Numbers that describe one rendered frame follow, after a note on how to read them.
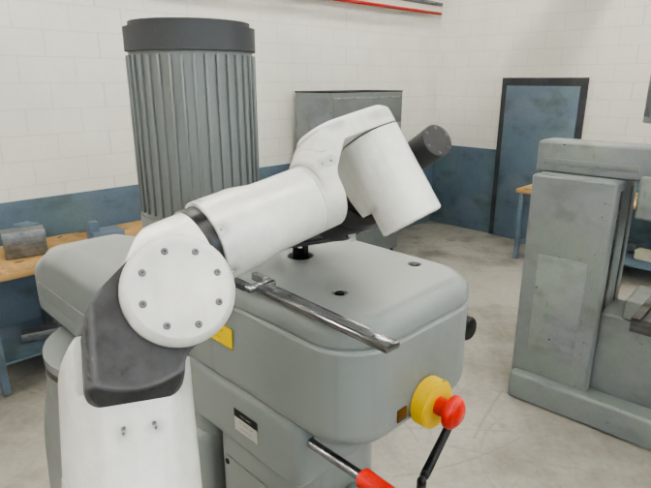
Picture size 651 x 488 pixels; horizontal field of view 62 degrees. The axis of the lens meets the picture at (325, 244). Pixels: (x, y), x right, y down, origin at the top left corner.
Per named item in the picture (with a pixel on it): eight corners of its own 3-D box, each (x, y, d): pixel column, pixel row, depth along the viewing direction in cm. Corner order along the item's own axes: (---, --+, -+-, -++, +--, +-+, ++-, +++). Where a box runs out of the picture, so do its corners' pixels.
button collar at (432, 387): (450, 416, 66) (453, 373, 65) (421, 438, 62) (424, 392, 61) (437, 410, 68) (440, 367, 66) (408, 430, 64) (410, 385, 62)
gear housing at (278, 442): (416, 415, 83) (418, 357, 81) (297, 497, 67) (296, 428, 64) (276, 343, 106) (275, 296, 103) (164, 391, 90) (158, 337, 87)
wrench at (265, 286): (407, 345, 50) (407, 336, 50) (378, 358, 48) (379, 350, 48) (257, 277, 68) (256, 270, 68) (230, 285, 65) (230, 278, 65)
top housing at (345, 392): (479, 380, 75) (488, 270, 70) (349, 472, 57) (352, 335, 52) (265, 289, 107) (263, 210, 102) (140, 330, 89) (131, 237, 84)
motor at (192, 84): (285, 223, 93) (280, 23, 84) (181, 247, 80) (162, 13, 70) (219, 204, 107) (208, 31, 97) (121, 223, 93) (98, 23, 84)
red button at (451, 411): (468, 423, 63) (471, 393, 62) (449, 439, 61) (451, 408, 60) (445, 411, 66) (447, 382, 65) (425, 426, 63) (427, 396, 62)
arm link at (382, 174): (344, 259, 60) (397, 229, 50) (299, 172, 60) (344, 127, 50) (417, 221, 65) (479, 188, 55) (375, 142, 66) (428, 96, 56)
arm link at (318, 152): (403, 197, 59) (306, 242, 52) (365, 125, 60) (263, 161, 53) (440, 174, 54) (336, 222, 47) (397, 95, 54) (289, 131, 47)
